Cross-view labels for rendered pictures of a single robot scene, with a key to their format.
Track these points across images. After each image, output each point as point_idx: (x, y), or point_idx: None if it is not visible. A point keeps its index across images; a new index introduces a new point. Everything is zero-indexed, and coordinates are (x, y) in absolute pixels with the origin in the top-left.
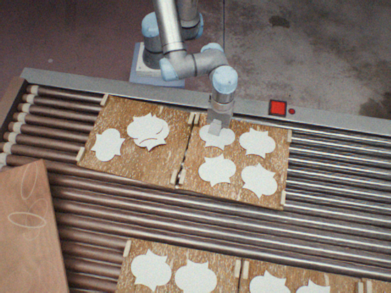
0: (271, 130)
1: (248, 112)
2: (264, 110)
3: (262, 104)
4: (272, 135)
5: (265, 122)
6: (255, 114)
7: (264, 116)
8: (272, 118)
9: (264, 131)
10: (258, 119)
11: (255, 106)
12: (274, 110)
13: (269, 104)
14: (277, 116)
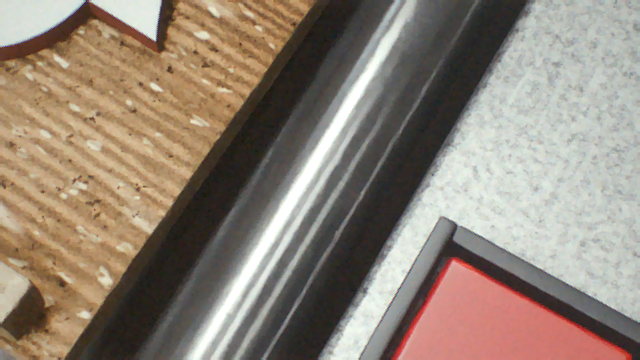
0: (164, 115)
1: (569, 8)
2: (533, 211)
3: (629, 227)
4: (80, 93)
5: (335, 131)
6: (507, 67)
7: (436, 177)
8: (372, 272)
9: (186, 16)
10: (404, 68)
11: (629, 119)
12: (468, 321)
13: (594, 303)
14: (365, 344)
